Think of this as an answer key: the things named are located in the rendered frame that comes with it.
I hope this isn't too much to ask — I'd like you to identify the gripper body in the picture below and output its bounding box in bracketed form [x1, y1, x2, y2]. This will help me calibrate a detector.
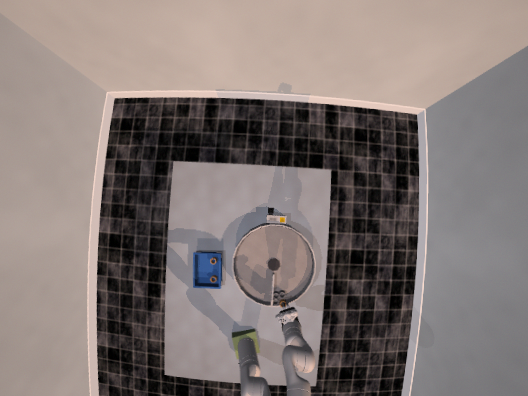
[275, 307, 301, 335]

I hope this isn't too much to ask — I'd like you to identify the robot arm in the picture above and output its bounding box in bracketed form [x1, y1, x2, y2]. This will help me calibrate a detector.
[238, 327, 315, 396]

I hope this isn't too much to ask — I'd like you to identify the blue open crate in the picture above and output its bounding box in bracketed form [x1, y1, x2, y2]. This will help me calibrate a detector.
[193, 251, 223, 289]

